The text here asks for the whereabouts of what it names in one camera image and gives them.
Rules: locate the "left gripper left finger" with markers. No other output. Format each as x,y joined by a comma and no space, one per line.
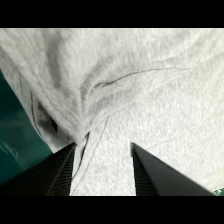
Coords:
50,176

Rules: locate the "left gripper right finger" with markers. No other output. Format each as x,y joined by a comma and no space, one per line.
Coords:
156,176

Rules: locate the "light grey garment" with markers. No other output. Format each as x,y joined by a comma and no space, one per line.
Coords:
133,83

